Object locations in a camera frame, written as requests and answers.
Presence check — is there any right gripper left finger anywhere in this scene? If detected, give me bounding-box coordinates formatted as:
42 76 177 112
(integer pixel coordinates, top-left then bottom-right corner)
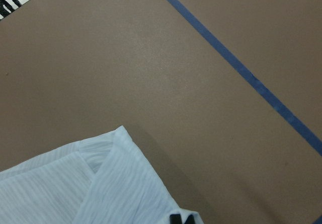
169 214 182 224

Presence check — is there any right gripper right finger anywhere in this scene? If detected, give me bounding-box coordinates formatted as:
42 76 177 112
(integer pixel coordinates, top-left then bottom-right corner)
184 214 195 224

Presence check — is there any light blue button-up shirt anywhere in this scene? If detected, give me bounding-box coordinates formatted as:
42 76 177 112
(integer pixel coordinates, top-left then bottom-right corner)
1 126 202 223

